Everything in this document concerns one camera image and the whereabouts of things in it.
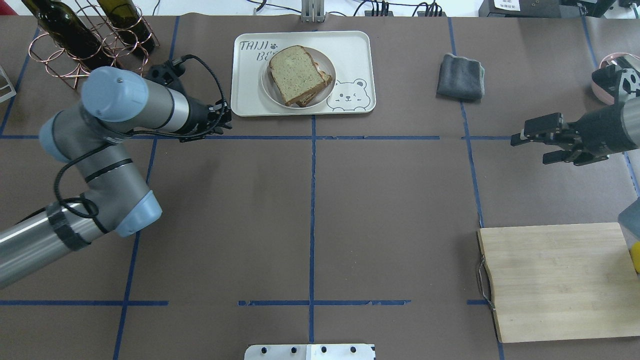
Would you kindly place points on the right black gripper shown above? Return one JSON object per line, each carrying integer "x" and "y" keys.
{"x": 598, "y": 130}

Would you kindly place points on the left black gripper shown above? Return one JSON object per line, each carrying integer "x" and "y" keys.
{"x": 199, "y": 117}

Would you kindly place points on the bread slice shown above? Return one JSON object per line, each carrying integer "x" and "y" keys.
{"x": 294, "y": 74}
{"x": 327, "y": 78}

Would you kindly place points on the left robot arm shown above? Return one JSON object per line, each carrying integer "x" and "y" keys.
{"x": 99, "y": 190}

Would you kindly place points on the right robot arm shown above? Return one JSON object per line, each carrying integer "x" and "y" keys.
{"x": 598, "y": 134}

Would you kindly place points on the cream bear serving tray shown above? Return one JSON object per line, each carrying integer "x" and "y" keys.
{"x": 349, "y": 50}

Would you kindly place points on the pink bowl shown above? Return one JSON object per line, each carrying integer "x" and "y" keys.
{"x": 604, "y": 80}

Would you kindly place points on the folded grey cloth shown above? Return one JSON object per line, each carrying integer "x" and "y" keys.
{"x": 461, "y": 77}

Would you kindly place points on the yellow lemon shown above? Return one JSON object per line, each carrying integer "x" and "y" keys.
{"x": 634, "y": 251}

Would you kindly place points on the dark wine bottle right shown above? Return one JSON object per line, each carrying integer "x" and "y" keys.
{"x": 133, "y": 30}

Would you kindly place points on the dark wine bottle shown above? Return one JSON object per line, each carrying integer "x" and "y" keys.
{"x": 133, "y": 30}
{"x": 73, "y": 38}

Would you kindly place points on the wooden cutting board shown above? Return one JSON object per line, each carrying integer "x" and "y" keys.
{"x": 560, "y": 282}

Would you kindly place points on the dark wine bottle left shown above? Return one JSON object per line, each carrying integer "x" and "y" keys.
{"x": 73, "y": 38}

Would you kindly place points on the copper wire bottle rack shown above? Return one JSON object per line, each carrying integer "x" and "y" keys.
{"x": 95, "y": 19}

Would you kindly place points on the white wire cup rack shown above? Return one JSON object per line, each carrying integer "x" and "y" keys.
{"x": 7, "y": 89}

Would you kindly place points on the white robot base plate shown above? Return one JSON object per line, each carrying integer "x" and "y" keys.
{"x": 327, "y": 351}

